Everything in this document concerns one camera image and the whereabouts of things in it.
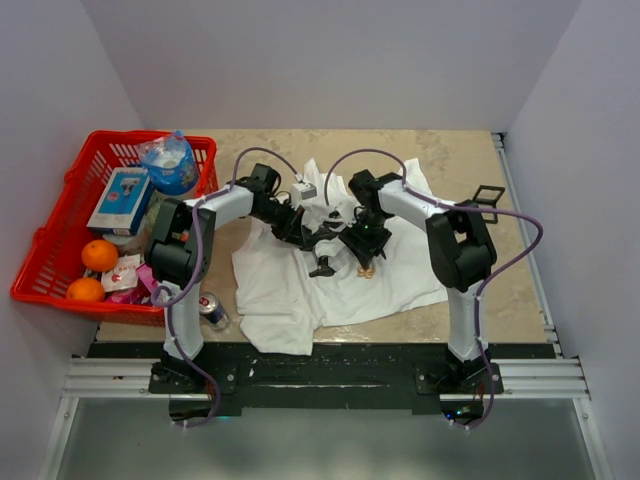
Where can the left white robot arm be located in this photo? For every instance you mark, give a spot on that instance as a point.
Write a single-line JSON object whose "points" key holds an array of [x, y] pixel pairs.
{"points": [[181, 246]]}

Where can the red plastic basket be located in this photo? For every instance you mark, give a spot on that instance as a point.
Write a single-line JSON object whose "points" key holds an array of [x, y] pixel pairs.
{"points": [[54, 259]]}

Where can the lower orange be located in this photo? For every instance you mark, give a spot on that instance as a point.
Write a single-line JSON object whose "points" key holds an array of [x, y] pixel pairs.
{"points": [[86, 289]]}

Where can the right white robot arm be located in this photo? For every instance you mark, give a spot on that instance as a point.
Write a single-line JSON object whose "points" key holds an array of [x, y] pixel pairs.
{"points": [[461, 250]]}

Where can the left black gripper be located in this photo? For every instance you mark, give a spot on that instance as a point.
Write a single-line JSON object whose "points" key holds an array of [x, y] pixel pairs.
{"points": [[291, 231]]}

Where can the blue white razor box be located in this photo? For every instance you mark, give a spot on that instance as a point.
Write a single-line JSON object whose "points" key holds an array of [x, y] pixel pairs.
{"points": [[123, 203]]}

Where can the pink packet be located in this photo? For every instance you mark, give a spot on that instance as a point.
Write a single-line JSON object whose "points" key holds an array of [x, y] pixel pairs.
{"points": [[139, 294]]}

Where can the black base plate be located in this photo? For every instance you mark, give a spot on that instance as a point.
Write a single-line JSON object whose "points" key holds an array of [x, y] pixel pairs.
{"points": [[420, 378]]}

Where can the red white snack packet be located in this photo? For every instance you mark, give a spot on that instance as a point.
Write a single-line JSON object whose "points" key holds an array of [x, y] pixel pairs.
{"points": [[120, 274]]}

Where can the orange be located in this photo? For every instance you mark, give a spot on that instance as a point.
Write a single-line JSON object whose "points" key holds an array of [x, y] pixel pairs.
{"points": [[99, 255], [86, 289]]}

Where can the upper orange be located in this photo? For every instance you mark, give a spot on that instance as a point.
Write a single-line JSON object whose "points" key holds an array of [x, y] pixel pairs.
{"points": [[99, 255]]}

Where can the white printed t-shirt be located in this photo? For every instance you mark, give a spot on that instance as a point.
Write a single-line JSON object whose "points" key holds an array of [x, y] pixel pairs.
{"points": [[281, 305]]}

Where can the blue red drink can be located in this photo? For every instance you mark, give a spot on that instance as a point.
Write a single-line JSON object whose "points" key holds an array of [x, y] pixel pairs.
{"points": [[212, 311]]}

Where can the black metal bracket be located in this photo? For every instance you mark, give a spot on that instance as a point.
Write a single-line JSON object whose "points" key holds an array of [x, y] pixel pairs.
{"points": [[487, 198]]}

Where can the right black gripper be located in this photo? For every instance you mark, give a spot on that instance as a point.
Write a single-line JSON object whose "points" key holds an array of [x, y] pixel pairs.
{"points": [[350, 238]]}

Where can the blue plastic bag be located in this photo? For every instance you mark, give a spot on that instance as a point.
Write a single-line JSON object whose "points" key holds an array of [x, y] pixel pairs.
{"points": [[170, 163]]}

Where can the aluminium rail frame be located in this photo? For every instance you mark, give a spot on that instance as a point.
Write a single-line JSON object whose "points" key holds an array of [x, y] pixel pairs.
{"points": [[540, 427]]}

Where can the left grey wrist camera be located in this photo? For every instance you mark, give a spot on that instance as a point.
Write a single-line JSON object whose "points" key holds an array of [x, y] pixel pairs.
{"points": [[301, 192]]}

